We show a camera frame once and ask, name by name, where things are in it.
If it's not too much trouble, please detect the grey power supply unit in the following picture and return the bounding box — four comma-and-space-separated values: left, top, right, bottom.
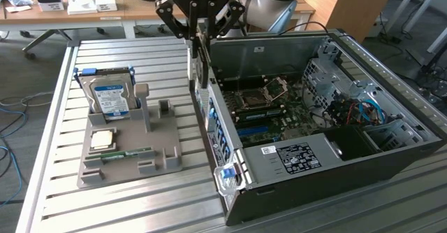
243, 133, 343, 189

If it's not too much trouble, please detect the wooden desk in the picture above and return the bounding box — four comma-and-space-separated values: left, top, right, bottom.
0, 0, 317, 60

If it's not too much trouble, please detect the blue wire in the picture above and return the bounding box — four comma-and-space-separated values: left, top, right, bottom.
359, 101, 387, 125

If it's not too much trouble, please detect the grey floor cable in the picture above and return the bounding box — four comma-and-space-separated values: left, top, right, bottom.
0, 90, 53, 108

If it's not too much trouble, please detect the flat white box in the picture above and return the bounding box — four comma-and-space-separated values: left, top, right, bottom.
65, 0, 98, 16

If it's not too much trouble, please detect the small white box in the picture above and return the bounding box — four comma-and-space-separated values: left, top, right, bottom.
94, 0, 117, 13

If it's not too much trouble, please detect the grey chipset heatsink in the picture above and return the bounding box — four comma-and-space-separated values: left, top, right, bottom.
283, 126, 307, 140

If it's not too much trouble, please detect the blue floor cable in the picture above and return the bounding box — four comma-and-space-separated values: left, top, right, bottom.
0, 107, 26, 207

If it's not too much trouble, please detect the hard disk with blue label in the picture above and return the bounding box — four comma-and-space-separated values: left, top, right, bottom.
72, 65, 140, 121

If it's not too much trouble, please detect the white box with black top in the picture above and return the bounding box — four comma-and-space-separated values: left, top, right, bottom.
34, 0, 65, 12

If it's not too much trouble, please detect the CPU chip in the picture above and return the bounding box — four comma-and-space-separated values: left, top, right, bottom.
89, 131, 114, 150

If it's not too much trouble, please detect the metal drive cage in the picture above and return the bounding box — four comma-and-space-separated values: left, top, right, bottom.
301, 36, 384, 108

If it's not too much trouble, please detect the black cable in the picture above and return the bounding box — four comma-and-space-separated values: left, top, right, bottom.
279, 20, 353, 41

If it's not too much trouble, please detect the blue expansion slot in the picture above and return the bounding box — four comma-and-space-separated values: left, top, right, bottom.
237, 127, 269, 137

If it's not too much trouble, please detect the RAM stick with label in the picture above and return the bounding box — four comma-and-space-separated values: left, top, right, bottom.
240, 109, 283, 121

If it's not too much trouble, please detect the white card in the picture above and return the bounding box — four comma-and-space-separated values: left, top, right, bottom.
5, 5, 33, 14

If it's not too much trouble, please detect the green motherboard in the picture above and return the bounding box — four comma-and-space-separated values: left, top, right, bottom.
221, 78, 325, 143

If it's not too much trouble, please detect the red wire bundle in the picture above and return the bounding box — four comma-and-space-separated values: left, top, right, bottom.
347, 103, 363, 125

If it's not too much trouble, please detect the CPU socket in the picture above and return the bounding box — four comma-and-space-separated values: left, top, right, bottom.
240, 88, 268, 108

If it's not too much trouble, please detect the white desk leg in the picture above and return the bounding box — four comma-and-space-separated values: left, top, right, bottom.
397, 0, 444, 34

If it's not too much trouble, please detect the metal socket cover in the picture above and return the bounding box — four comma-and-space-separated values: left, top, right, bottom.
263, 76, 289, 100

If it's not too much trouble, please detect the black open PC case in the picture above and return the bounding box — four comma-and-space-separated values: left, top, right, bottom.
188, 28, 447, 227

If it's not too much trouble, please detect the grey parts rack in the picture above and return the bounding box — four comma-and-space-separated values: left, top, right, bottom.
76, 83, 184, 189

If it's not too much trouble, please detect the wooden cabinet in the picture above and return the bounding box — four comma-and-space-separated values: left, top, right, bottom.
291, 0, 400, 42

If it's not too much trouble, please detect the graphics card with metal bracket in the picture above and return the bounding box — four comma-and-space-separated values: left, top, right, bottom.
189, 17, 213, 90

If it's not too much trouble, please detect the green RAM stick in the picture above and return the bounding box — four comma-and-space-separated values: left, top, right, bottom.
85, 147, 154, 163

